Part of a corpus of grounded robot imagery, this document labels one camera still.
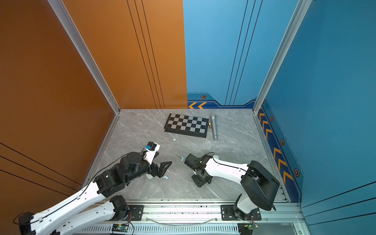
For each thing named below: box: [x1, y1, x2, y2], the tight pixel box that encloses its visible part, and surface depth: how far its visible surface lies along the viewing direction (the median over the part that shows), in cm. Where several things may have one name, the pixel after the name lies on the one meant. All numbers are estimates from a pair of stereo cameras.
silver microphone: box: [210, 112, 218, 141], surface depth 110 cm
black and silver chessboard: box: [163, 113, 210, 139], surface depth 108 cm
